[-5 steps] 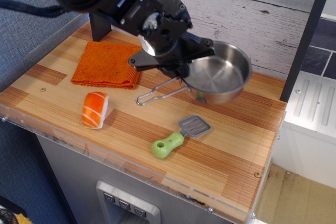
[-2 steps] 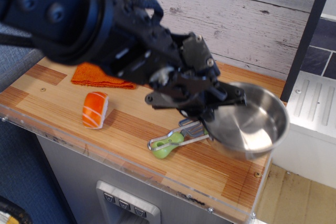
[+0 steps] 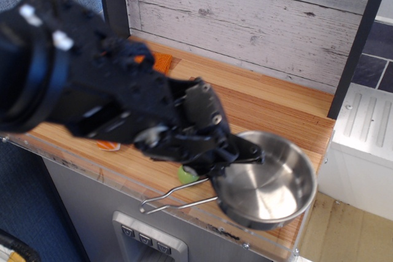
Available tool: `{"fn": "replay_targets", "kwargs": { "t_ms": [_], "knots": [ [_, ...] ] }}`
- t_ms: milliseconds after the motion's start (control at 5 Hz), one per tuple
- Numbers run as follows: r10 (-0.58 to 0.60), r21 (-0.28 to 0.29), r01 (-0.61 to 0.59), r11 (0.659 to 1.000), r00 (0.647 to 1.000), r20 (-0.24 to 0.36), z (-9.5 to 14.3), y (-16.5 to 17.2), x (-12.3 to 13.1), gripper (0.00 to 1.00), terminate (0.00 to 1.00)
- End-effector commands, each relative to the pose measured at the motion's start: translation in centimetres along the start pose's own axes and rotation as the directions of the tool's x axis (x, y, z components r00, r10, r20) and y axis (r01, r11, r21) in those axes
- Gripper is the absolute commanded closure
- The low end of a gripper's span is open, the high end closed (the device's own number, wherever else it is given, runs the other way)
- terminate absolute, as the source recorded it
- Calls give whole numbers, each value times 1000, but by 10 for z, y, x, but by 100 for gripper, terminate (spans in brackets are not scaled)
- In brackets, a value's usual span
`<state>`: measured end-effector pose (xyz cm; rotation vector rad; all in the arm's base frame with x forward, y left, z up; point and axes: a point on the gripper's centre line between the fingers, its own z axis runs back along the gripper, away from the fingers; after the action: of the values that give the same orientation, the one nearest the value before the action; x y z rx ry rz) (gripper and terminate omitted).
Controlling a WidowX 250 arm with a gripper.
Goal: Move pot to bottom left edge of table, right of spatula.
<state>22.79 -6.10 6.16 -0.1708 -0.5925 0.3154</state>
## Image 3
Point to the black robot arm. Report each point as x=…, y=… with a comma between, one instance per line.
x=61, y=63

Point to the stainless steel pot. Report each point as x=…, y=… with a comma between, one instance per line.
x=260, y=196

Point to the black vertical post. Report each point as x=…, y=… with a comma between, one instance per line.
x=360, y=39

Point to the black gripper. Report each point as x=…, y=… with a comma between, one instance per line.
x=200, y=138

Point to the grey button panel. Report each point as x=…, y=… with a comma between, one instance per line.
x=139, y=241

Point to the green handled grey spatula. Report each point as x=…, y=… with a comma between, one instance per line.
x=186, y=177

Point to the salmon sushi toy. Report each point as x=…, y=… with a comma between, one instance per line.
x=108, y=146

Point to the white ribbed cabinet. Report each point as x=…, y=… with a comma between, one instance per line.
x=358, y=164

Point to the orange folded cloth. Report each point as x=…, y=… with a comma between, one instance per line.
x=156, y=63

